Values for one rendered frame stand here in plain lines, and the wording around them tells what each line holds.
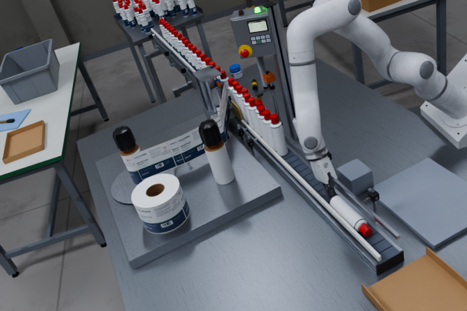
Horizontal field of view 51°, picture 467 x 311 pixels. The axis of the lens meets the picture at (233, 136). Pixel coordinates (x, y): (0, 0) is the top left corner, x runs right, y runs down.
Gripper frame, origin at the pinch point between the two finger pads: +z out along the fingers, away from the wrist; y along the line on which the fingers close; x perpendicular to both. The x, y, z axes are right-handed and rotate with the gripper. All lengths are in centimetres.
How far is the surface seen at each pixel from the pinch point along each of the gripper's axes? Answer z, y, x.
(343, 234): 11.1, -12.2, 5.6
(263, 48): -56, 37, -8
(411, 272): 22.4, -33.3, -3.9
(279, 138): -17.8, 33.6, 0.7
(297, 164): -5.3, 28.9, -1.3
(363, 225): 7.7, -18.9, 0.4
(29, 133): -51, 176, 112
